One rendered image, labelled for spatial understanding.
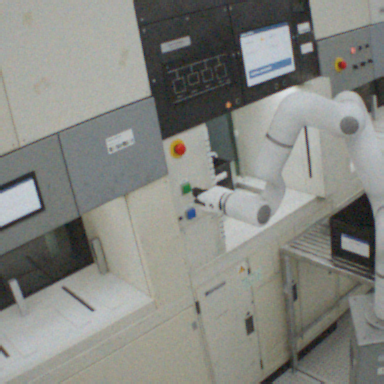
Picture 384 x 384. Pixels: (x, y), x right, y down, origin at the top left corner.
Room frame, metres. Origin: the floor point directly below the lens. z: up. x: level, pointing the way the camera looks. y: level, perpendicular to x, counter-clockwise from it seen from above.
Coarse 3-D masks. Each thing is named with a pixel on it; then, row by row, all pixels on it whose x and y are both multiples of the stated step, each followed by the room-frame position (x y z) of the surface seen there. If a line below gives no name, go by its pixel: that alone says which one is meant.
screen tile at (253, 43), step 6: (258, 36) 2.11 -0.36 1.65; (264, 36) 2.13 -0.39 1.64; (246, 42) 2.07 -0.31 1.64; (252, 42) 2.08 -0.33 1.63; (258, 42) 2.10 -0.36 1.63; (264, 42) 2.12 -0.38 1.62; (246, 48) 2.06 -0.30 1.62; (252, 48) 2.08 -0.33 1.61; (264, 48) 2.12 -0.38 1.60; (258, 54) 2.10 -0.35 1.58; (264, 54) 2.12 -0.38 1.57; (246, 60) 2.06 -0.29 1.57; (252, 60) 2.08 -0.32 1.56; (258, 60) 2.09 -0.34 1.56; (264, 60) 2.11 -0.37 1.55; (252, 66) 2.07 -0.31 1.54
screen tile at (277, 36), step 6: (282, 30) 2.19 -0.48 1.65; (270, 36) 2.15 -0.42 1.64; (276, 36) 2.17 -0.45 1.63; (282, 36) 2.19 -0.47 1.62; (270, 42) 2.14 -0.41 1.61; (288, 42) 2.21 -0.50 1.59; (276, 48) 2.16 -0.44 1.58; (282, 48) 2.18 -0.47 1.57; (288, 48) 2.20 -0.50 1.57; (270, 54) 2.13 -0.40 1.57; (276, 54) 2.16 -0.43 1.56; (282, 54) 2.18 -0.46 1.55
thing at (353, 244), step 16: (352, 208) 1.99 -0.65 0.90; (368, 208) 2.04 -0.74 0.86; (336, 224) 1.87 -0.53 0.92; (352, 224) 1.99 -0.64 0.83; (368, 224) 2.05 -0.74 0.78; (336, 240) 1.87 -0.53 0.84; (352, 240) 1.80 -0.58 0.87; (368, 240) 1.73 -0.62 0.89; (336, 256) 1.87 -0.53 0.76; (352, 256) 1.80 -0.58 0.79; (368, 256) 1.73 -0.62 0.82
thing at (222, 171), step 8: (216, 152) 2.31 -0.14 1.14; (216, 160) 2.29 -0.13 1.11; (224, 160) 2.25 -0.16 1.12; (216, 168) 2.18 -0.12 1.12; (224, 168) 2.20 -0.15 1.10; (216, 176) 2.17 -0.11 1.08; (224, 176) 2.20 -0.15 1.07; (216, 184) 2.17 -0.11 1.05; (224, 184) 2.19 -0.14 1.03; (232, 184) 2.22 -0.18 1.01
